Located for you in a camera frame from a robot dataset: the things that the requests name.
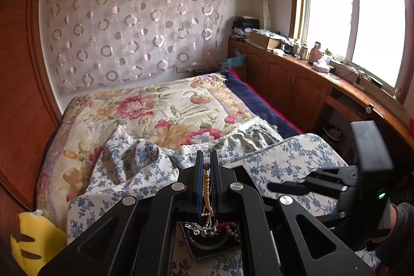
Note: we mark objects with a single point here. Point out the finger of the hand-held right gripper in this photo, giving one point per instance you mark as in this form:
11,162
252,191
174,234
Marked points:
333,174
297,188

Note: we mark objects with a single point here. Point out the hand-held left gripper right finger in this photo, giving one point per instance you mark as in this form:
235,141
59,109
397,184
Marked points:
214,185

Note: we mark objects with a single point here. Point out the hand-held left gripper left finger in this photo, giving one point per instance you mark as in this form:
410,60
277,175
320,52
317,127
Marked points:
200,185

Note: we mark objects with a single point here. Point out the black square box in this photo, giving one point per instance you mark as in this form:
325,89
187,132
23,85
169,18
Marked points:
207,247

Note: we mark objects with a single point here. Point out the blue floral bed sheet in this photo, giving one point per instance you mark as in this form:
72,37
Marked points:
135,166

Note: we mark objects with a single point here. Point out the pink floral quilt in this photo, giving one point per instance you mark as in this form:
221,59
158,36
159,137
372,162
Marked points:
145,108

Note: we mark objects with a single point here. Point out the navy blue blanket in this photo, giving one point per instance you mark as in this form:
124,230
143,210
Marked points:
258,101

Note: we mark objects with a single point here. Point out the wooden side cabinet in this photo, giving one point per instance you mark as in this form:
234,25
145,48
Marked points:
284,78

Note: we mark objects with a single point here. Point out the tissue box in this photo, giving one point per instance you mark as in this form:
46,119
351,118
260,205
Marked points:
321,66

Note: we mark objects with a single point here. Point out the green capped bottle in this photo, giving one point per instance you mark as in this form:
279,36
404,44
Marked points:
327,56

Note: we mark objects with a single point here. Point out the pink bottle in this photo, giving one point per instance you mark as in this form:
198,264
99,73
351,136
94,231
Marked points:
316,53

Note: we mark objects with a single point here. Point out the teal plastic bag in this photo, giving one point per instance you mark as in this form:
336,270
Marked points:
233,61

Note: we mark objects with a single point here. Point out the cardboard box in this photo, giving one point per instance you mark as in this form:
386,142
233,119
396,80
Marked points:
263,40

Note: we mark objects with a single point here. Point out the wooden framed window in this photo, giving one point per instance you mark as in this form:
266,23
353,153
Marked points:
355,11

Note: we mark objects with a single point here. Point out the pile of dark clothes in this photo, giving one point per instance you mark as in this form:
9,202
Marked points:
242,27

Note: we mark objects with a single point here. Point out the yellow plush toy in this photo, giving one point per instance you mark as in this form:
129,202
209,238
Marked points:
35,243

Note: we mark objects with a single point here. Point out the circle patterned wall cloth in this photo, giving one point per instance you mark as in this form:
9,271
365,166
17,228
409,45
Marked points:
129,23

